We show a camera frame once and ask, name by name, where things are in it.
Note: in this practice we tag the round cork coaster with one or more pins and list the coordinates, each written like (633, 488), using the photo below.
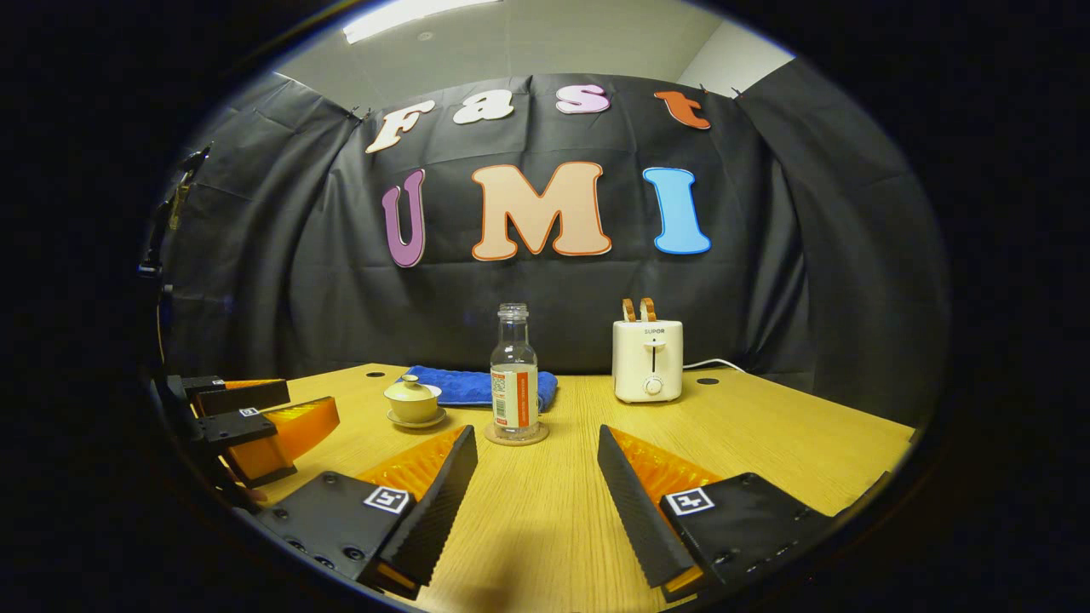
(498, 438)

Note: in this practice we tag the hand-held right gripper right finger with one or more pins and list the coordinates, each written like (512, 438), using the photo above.
(639, 511)

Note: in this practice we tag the black backdrop cloth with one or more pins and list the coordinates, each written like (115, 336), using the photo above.
(511, 289)

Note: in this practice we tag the clear water bottle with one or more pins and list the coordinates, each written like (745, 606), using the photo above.
(514, 392)

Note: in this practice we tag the white toaster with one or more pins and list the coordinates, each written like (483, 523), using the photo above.
(634, 366)

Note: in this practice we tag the cream teacup lid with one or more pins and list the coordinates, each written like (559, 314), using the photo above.
(412, 390)

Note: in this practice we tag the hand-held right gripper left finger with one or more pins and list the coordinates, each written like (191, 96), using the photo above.
(434, 511)

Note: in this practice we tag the cream saucer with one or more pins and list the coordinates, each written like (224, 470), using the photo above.
(398, 421)

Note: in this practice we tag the blue towel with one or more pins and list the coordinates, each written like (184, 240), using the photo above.
(451, 387)

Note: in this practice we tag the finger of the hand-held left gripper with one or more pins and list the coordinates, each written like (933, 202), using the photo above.
(247, 398)
(230, 426)

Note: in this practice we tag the bread slice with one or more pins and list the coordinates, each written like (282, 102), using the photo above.
(648, 310)
(629, 311)

